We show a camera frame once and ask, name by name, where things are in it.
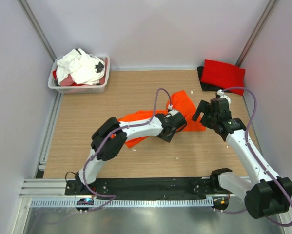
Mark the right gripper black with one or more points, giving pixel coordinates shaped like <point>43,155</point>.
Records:
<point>204,107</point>

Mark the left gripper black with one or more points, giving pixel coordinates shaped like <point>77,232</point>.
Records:
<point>167,138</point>

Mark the orange t shirt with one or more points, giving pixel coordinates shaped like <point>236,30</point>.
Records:
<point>182,103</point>

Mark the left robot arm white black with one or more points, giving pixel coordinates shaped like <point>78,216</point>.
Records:
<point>109,139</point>

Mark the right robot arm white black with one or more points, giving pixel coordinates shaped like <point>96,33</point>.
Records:
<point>266,193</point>

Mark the folded black t shirt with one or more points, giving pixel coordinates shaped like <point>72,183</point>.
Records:
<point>213,79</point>

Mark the folded red t shirt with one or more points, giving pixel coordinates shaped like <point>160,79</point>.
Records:
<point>234,75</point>

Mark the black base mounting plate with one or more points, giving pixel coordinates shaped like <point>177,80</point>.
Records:
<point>151,189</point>

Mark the white plastic basket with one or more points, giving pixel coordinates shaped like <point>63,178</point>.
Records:
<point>80,89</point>

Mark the crumpled white t shirt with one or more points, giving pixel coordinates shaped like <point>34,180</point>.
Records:
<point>84,68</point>

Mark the pink garment in basket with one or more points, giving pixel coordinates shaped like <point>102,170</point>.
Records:
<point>68,81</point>

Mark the red garment in basket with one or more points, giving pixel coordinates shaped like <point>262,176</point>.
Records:
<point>54,73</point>

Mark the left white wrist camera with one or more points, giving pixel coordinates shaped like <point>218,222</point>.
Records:
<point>171,110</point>

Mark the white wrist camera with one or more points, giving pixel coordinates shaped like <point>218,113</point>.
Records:
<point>221,94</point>
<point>171,110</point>

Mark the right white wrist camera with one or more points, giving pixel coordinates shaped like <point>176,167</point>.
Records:
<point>221,94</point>

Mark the slotted grey cable duct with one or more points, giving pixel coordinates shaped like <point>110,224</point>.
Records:
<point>93,203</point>

